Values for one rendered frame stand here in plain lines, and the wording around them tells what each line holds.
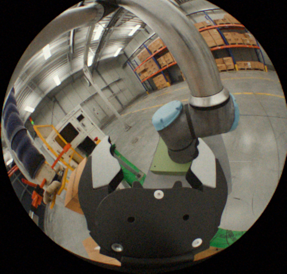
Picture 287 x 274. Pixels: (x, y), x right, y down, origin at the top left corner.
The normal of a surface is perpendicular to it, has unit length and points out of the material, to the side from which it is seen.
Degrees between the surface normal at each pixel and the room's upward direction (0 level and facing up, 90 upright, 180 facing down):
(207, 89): 94
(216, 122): 94
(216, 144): 0
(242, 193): 0
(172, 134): 87
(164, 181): 0
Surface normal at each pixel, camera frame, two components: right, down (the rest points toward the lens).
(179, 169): -0.54, -0.72
